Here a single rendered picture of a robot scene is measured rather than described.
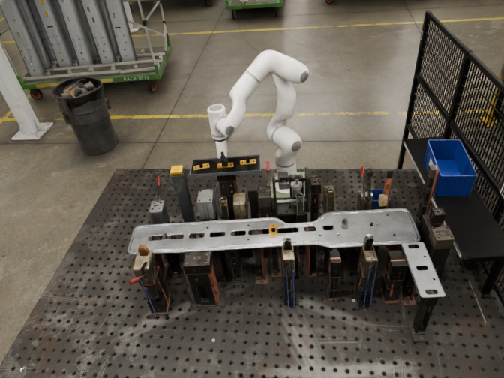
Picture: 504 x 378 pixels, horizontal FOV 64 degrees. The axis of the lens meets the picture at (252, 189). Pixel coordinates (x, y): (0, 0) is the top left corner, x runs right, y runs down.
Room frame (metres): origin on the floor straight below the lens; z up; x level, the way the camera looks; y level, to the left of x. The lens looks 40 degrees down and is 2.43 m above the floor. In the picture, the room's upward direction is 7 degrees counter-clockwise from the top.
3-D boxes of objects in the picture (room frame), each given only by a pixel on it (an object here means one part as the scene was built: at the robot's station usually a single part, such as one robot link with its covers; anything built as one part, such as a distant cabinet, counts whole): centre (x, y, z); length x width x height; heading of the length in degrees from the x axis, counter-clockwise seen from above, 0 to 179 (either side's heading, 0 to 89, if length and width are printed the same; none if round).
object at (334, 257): (1.16, -0.34, 0.84); 0.11 x 0.08 x 0.29; 176
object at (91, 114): (3.90, 1.63, 0.36); 0.54 x 0.50 x 0.73; 169
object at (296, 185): (1.55, -0.20, 0.94); 0.18 x 0.13 x 0.49; 86
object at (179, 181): (1.73, 0.38, 0.92); 0.08 x 0.08 x 0.44; 86
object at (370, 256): (1.12, -0.47, 0.87); 0.12 x 0.09 x 0.35; 176
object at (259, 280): (1.36, 0.00, 0.84); 0.17 x 0.06 x 0.29; 176
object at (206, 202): (1.54, 0.23, 0.90); 0.13 x 0.10 x 0.41; 176
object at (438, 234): (1.17, -0.81, 0.88); 0.08 x 0.08 x 0.36; 86
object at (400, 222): (1.35, -0.06, 1.00); 1.38 x 0.22 x 0.02; 86
